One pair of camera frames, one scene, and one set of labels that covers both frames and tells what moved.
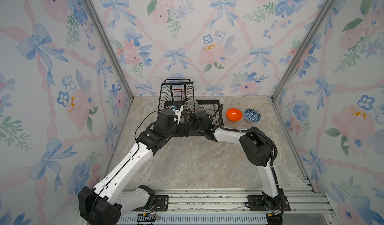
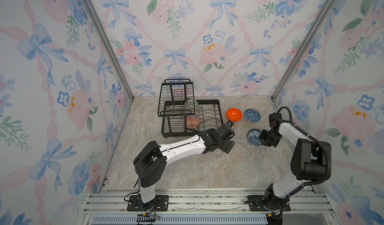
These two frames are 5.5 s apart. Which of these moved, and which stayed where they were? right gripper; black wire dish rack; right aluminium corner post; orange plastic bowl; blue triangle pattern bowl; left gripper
Moved: right gripper; left gripper
Stayed: blue triangle pattern bowl; orange plastic bowl; right aluminium corner post; black wire dish rack
